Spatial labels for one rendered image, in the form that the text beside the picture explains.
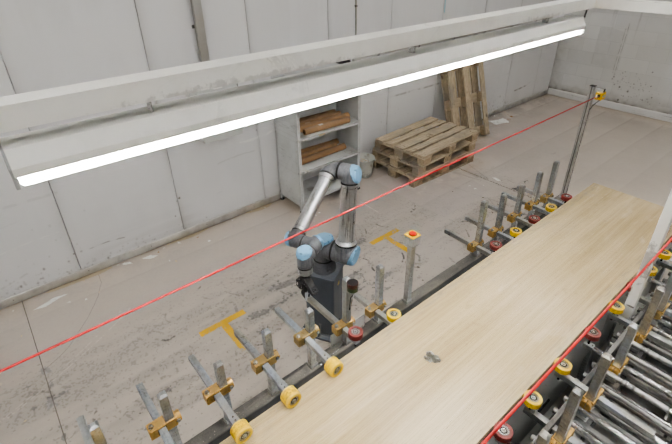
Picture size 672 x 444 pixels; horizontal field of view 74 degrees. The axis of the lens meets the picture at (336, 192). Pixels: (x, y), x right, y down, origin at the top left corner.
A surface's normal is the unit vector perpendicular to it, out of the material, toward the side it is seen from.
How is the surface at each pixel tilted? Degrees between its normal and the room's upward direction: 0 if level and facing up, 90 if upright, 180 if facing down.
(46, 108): 90
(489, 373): 0
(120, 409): 0
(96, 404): 0
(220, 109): 61
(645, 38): 90
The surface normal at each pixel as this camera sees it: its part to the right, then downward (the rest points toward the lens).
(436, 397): -0.01, -0.87
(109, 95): 0.64, 0.37
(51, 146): 0.55, -0.11
